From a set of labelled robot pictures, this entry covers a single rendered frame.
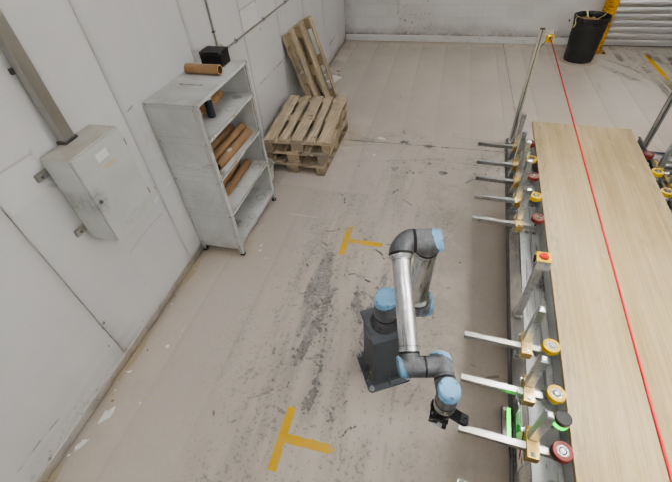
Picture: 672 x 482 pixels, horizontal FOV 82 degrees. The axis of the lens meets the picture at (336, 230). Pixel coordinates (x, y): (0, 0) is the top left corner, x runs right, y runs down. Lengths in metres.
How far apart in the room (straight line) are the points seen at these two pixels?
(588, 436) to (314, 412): 1.63
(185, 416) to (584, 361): 2.49
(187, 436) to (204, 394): 0.29
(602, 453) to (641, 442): 0.18
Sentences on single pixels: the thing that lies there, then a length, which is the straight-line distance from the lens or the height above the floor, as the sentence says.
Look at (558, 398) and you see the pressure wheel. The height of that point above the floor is 0.91.
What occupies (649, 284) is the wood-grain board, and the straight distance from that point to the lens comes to 2.82.
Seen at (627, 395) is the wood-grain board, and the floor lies 0.90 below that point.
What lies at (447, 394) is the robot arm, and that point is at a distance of 1.69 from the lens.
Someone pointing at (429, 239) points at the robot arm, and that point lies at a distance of 1.84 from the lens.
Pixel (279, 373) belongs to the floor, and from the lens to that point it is 3.09.
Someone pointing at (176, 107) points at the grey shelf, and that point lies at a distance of 3.11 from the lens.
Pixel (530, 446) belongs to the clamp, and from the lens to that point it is 2.06.
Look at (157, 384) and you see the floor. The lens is 3.35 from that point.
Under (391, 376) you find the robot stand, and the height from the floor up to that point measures 0.07.
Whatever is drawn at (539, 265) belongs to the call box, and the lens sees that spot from 2.22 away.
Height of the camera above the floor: 2.72
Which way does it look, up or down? 43 degrees down
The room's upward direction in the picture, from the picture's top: 5 degrees counter-clockwise
